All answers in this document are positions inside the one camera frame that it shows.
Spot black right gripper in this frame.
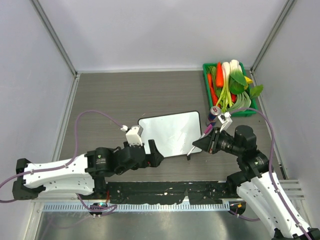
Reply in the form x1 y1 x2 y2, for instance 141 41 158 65
193 126 243 156

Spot white whiteboard black frame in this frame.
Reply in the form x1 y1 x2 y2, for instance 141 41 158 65
138 110 203 158

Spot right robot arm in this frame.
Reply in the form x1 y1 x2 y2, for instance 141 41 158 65
192 125 320 240

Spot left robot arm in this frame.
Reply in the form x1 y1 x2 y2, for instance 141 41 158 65
12 139 164 201

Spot blue silver drink can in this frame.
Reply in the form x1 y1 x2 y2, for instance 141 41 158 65
205 106 221 126

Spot small orange carrot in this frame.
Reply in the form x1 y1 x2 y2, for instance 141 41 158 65
206 73 218 106

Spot green celery stalks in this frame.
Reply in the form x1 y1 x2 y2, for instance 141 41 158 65
216 83 233 113

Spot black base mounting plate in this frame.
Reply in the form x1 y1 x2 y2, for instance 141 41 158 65
108 181 239 205

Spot red chili pepper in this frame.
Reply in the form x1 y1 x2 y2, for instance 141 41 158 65
230 93 237 103

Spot green plastic vegetable bin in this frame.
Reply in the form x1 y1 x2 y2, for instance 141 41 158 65
202 62 259 118

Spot pale green bok choy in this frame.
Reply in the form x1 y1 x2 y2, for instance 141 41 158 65
228 91 251 112

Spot large orange carrot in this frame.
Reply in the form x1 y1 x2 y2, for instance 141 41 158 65
215 62 224 88

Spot white green bok choy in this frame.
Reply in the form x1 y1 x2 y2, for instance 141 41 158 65
222 59 248 95

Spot green leaf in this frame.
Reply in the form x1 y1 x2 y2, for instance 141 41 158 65
249 84 264 100

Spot yellow pepper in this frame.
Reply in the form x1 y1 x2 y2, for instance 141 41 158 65
244 76 253 90

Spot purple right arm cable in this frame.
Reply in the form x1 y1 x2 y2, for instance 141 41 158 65
228 107 313 240

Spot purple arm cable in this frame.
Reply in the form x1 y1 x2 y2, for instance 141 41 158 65
228 107 313 240
0 110 128 216

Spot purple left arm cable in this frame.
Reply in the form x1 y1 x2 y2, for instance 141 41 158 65
0 110 128 216

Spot white slotted cable duct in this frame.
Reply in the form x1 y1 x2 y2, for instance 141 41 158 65
42 201 230 213

